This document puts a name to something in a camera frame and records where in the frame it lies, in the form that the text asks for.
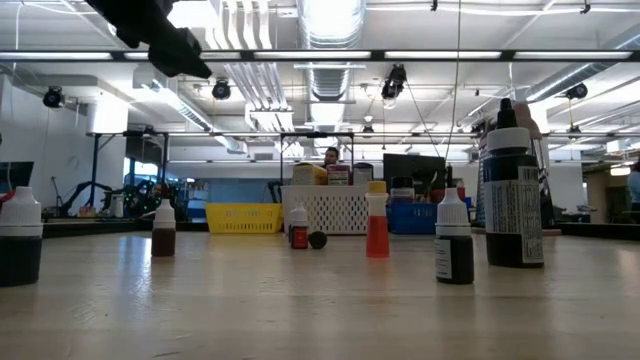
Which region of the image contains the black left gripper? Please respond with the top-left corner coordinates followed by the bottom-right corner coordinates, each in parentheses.
top-left (84, 0), bottom-right (214, 77)

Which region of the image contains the yellow Corn Pops box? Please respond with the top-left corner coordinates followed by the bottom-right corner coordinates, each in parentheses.
top-left (292, 163), bottom-right (329, 187)

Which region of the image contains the small orange-brown dropper bottle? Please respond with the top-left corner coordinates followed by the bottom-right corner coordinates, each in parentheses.
top-left (151, 198), bottom-right (177, 259)

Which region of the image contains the purple Raisin Bran box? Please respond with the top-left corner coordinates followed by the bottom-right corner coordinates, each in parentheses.
top-left (327, 163), bottom-right (351, 187)

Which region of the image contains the small red dropper bottle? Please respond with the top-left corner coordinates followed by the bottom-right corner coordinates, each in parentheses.
top-left (289, 203), bottom-right (310, 250)

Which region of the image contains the blue Frosted Flakes box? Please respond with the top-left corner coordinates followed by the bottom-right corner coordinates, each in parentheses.
top-left (352, 162), bottom-right (375, 187)

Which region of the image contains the purple-label spice jar black lid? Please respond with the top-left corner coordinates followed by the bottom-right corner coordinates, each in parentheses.
top-left (390, 175), bottom-right (415, 204)

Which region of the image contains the red dropper bottle yellow cap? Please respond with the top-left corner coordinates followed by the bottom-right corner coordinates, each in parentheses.
top-left (365, 180), bottom-right (391, 259)

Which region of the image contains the large dark bottle white cap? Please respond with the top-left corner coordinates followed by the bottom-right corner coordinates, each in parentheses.
top-left (481, 97), bottom-right (545, 269)

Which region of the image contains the black ceiling spotlight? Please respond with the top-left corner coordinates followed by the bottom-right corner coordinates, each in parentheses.
top-left (42, 86), bottom-right (66, 110)
top-left (380, 63), bottom-right (409, 101)
top-left (211, 79), bottom-right (232, 101)
top-left (564, 82), bottom-right (590, 101)

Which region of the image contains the yellow plastic basket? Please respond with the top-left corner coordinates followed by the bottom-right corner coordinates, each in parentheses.
top-left (205, 202), bottom-right (284, 235)

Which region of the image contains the person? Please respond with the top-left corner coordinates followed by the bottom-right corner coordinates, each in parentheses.
top-left (321, 146), bottom-right (342, 170)
top-left (627, 158), bottom-right (640, 211)

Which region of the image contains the black overhead light bar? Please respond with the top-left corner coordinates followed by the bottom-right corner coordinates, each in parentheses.
top-left (0, 48), bottom-right (640, 63)

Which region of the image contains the black monitor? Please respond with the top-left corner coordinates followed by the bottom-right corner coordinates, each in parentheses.
top-left (382, 153), bottom-right (447, 196)
top-left (0, 161), bottom-right (35, 195)

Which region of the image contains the white plastic basket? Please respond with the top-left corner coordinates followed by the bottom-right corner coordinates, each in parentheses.
top-left (280, 185), bottom-right (371, 236)

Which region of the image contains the blue plastic basket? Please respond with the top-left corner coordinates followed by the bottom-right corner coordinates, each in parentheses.
top-left (387, 197), bottom-right (472, 235)

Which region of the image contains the black metal stand frame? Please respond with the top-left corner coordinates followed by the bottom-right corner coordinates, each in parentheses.
top-left (85, 130), bottom-right (171, 211)

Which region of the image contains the silver ventilation duct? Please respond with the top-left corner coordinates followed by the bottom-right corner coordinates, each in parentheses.
top-left (297, 0), bottom-right (369, 131)

